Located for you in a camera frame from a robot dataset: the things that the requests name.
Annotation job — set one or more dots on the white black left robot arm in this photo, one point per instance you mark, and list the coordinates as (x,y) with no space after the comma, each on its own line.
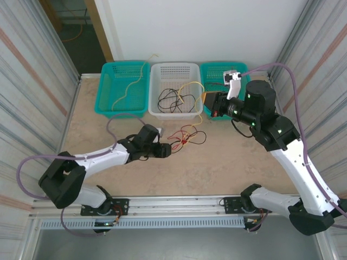
(103,158)

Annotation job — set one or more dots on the teal plastic basket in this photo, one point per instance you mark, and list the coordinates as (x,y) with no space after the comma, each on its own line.
(116,86)
(211,73)

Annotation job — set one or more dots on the white plastic basket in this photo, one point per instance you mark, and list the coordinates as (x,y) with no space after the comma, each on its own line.
(176,73)

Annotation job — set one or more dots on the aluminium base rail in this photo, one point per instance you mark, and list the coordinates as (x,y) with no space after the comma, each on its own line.
(176,201)

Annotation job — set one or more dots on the wooden door frame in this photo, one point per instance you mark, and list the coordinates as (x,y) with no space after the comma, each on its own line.
(99,27)

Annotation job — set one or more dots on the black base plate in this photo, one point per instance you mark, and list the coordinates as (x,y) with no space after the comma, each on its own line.
(122,203)
(230,204)

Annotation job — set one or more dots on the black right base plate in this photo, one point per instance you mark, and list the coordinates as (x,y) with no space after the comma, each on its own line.
(230,204)

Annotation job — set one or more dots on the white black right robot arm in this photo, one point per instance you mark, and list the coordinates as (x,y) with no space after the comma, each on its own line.
(298,168)

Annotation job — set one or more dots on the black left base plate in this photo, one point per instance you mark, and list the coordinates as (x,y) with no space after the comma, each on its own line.
(122,203)

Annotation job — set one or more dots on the brown wooden board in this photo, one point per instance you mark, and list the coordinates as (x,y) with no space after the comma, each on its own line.
(50,10)

